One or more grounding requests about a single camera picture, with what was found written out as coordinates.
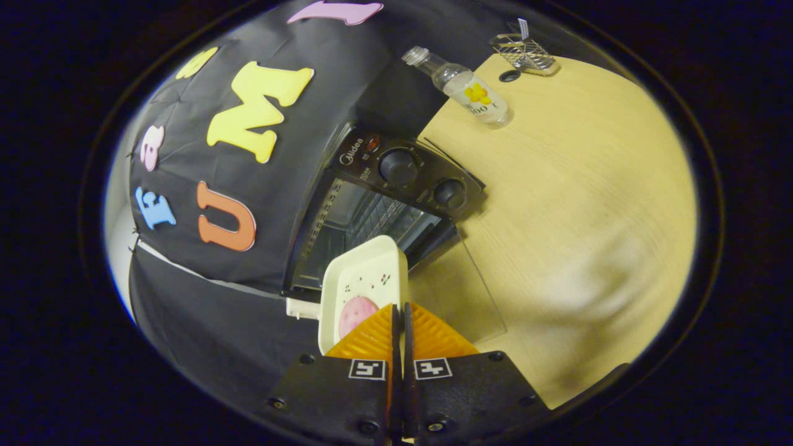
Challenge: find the metal wire holder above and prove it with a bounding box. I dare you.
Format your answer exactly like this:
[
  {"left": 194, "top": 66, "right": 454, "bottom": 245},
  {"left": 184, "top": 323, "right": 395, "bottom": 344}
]
[{"left": 489, "top": 32, "right": 558, "bottom": 76}]

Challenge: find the clear bottle with yellow label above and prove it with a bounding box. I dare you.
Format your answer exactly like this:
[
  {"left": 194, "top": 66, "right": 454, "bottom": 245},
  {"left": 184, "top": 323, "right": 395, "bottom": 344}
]
[{"left": 401, "top": 46, "right": 512, "bottom": 126}]

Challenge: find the white square plate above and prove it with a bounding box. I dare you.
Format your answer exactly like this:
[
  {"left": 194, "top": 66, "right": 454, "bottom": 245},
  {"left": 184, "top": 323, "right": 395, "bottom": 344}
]
[{"left": 317, "top": 235, "right": 410, "bottom": 357}]

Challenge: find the pink meat slice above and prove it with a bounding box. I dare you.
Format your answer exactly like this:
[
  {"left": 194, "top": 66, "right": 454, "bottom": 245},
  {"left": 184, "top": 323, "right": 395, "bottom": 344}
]
[{"left": 338, "top": 296, "right": 380, "bottom": 340}]

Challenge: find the black backdrop cloth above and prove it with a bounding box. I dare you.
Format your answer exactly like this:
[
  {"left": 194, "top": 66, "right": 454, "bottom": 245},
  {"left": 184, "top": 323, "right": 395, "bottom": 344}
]
[{"left": 127, "top": 0, "right": 527, "bottom": 400}]

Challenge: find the metal oven rack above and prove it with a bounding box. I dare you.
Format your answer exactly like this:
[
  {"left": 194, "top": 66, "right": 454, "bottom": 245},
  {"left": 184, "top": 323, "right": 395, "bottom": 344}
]
[{"left": 338, "top": 195, "right": 434, "bottom": 245}]

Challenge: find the black electric oven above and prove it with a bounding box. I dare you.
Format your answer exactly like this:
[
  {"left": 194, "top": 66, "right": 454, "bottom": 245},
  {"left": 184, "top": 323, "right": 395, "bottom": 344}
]
[{"left": 282, "top": 121, "right": 507, "bottom": 344}]

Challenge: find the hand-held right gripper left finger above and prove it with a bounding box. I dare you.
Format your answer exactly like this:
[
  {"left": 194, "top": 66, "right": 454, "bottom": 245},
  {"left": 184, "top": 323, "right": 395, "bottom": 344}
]
[{"left": 257, "top": 302, "right": 401, "bottom": 444}]

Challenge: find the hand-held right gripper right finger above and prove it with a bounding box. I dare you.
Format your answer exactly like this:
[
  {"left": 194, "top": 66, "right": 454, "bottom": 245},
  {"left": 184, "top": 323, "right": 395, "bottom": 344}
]
[{"left": 401, "top": 302, "right": 552, "bottom": 444}]

